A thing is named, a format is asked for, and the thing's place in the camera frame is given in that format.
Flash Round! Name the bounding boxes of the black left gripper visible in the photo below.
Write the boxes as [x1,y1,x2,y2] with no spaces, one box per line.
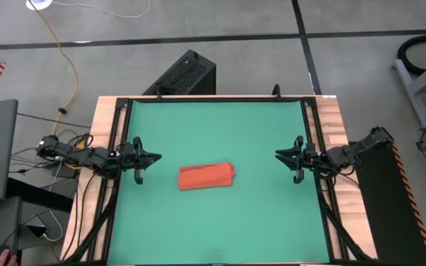
[118,136,163,185]

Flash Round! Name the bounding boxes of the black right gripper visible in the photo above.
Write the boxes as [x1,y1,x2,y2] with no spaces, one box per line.
[274,135,328,185]

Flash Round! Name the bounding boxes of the orange towel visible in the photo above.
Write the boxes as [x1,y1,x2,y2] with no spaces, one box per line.
[177,161,237,192]

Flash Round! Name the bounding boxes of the green table mat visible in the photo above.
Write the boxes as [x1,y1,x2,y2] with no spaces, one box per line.
[106,100,331,265]

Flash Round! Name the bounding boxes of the black perforated computer tower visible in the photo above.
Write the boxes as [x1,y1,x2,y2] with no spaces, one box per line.
[142,48,217,97]

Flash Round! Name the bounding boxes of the black smartphone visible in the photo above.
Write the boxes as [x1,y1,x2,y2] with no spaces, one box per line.
[25,222,50,240]

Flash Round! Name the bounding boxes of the grey metal stand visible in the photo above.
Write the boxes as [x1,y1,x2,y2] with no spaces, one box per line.
[391,50,426,131]

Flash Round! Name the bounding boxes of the grey desk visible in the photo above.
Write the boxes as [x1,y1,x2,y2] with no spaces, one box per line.
[0,195,24,256]

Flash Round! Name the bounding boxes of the white tower fan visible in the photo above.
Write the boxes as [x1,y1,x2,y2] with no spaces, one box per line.
[24,0,54,11]

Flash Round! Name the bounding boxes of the black aluminium table frame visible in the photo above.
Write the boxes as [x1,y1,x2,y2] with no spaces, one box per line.
[61,96,376,266]

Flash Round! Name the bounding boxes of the white charging cable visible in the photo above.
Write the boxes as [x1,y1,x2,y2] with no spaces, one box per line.
[41,208,65,244]

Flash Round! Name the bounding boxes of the yellow hanging cable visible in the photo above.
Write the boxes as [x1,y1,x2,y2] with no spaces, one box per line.
[27,0,80,136]

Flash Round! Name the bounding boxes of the white fan cable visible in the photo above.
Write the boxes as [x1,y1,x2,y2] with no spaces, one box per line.
[51,0,152,19]

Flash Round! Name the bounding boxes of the black hose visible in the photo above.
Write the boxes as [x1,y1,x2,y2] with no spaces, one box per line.
[397,33,426,77]

